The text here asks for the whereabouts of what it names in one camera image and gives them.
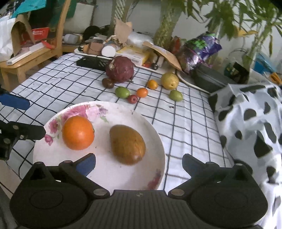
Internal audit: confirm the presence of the dark grey zip case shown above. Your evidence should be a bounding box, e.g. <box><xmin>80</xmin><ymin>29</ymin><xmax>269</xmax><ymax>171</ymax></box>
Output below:
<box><xmin>192</xmin><ymin>64</ymin><xmax>237</xmax><ymax>93</ymax></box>

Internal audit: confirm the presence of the yellow pear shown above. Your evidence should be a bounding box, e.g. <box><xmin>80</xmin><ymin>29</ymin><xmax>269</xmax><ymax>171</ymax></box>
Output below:
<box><xmin>161</xmin><ymin>73</ymin><xmax>179</xmax><ymax>90</ymax></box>

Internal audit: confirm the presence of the yellow white box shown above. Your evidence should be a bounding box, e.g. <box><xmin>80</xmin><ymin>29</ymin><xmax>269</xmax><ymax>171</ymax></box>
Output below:
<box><xmin>115</xmin><ymin>46</ymin><xmax>150</xmax><ymax>66</ymax></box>

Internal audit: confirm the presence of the brown paper envelope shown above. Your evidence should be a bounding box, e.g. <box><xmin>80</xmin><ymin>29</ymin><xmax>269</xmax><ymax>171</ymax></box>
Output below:
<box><xmin>142</xmin><ymin>41</ymin><xmax>182</xmax><ymax>71</ymax></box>

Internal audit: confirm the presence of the purple foil snack bag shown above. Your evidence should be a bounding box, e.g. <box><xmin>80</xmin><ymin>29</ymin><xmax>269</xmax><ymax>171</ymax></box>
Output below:
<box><xmin>176</xmin><ymin>32</ymin><xmax>222</xmax><ymax>74</ymax></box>

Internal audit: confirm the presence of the small red fruit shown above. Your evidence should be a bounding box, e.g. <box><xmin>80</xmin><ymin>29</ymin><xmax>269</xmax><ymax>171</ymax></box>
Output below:
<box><xmin>127</xmin><ymin>94</ymin><xmax>139</xmax><ymax>104</ymax></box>

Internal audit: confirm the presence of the small orange kumquat near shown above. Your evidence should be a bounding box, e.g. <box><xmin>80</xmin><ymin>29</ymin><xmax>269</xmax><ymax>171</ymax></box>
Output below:
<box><xmin>136</xmin><ymin>88</ymin><xmax>148</xmax><ymax>98</ymax></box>

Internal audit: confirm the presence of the white floral plate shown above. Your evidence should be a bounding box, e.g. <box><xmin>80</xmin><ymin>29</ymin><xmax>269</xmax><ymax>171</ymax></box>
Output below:
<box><xmin>33</xmin><ymin>101</ymin><xmax>166</xmax><ymax>192</ymax></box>

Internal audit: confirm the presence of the checked tablecloth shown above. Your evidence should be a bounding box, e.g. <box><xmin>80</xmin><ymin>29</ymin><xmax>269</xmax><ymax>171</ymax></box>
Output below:
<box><xmin>1</xmin><ymin>54</ymin><xmax>230</xmax><ymax>191</ymax></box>

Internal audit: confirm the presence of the plant trunk right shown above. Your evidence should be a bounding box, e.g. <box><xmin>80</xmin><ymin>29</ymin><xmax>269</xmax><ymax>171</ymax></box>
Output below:
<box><xmin>153</xmin><ymin>0</ymin><xmax>183</xmax><ymax>49</ymax></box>

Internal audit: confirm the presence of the dark brown round fruit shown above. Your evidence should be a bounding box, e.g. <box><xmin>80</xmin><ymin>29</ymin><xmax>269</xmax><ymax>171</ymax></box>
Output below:
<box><xmin>102</xmin><ymin>78</ymin><xmax>115</xmax><ymax>89</ymax></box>

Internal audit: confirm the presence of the white tray right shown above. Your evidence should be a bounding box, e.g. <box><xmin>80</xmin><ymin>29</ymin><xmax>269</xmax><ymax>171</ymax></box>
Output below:
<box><xmin>176</xmin><ymin>70</ymin><xmax>210</xmax><ymax>94</ymax></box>

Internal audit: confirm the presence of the large orange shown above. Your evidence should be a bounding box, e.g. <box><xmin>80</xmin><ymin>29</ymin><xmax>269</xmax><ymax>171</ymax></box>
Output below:
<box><xmin>62</xmin><ymin>116</ymin><xmax>95</xmax><ymax>150</ymax></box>

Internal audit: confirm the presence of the white tray left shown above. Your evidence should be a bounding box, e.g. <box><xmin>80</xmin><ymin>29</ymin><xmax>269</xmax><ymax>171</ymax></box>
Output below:
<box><xmin>73</xmin><ymin>47</ymin><xmax>177</xmax><ymax>75</ymax></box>

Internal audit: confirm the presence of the small orange kumquat far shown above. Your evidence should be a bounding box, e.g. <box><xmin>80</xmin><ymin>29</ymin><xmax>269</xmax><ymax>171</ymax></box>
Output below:
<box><xmin>147</xmin><ymin>80</ymin><xmax>158</xmax><ymax>90</ymax></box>

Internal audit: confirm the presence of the green plum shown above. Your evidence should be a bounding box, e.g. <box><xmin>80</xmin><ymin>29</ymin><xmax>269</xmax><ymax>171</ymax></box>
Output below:
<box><xmin>115</xmin><ymin>86</ymin><xmax>130</xmax><ymax>99</ymax></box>
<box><xmin>169</xmin><ymin>90</ymin><xmax>183</xmax><ymax>102</ymax></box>

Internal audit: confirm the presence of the cow print cloth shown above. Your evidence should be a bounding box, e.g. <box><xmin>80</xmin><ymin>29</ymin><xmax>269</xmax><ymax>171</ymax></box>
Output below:
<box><xmin>208</xmin><ymin>83</ymin><xmax>281</xmax><ymax>228</ymax></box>

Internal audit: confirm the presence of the torn brown paper bag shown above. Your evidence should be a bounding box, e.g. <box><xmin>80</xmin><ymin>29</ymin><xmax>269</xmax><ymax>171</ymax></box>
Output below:
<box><xmin>113</xmin><ymin>18</ymin><xmax>132</xmax><ymax>45</ymax></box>

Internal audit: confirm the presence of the red cabbage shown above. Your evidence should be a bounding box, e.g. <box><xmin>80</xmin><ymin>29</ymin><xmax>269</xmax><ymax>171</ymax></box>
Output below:
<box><xmin>106</xmin><ymin>56</ymin><xmax>135</xmax><ymax>83</ymax></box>

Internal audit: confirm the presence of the small orange kumquat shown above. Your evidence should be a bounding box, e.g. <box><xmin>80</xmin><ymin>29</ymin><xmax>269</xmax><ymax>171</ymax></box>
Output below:
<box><xmin>147</xmin><ymin>80</ymin><xmax>158</xmax><ymax>90</ymax></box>
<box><xmin>136</xmin><ymin>88</ymin><xmax>148</xmax><ymax>98</ymax></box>

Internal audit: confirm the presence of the plant trunk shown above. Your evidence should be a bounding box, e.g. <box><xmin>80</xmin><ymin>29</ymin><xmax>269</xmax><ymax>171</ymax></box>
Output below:
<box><xmin>153</xmin><ymin>0</ymin><xmax>183</xmax><ymax>49</ymax></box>
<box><xmin>108</xmin><ymin>0</ymin><xmax>133</xmax><ymax>36</ymax></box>

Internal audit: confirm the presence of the plant trunk left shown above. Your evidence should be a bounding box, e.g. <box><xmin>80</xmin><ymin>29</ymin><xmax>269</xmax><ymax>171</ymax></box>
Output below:
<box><xmin>108</xmin><ymin>0</ymin><xmax>133</xmax><ymax>36</ymax></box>

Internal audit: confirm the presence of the wooden chair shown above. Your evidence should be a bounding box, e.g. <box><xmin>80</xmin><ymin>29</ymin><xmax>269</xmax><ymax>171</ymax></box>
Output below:
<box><xmin>1</xmin><ymin>0</ymin><xmax>71</xmax><ymax>91</ymax></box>

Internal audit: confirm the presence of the white cylinder jar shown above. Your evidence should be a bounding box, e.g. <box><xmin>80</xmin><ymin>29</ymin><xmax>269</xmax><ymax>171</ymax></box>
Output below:
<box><xmin>101</xmin><ymin>43</ymin><xmax>120</xmax><ymax>57</ymax></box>

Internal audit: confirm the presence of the white tray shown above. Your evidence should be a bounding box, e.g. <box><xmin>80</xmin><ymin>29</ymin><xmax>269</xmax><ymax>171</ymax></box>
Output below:
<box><xmin>73</xmin><ymin>47</ymin><xmax>177</xmax><ymax>75</ymax></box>
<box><xmin>176</xmin><ymin>70</ymin><xmax>210</xmax><ymax>94</ymax></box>

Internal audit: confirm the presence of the brown green mango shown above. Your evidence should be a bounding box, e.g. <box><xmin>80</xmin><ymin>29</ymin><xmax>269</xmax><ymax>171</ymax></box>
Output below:
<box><xmin>109</xmin><ymin>125</ymin><xmax>146</xmax><ymax>165</ymax></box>

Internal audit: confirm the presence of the brown cardboard small box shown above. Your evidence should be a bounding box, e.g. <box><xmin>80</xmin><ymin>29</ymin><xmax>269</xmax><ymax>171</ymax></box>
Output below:
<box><xmin>87</xmin><ymin>42</ymin><xmax>104</xmax><ymax>55</ymax></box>

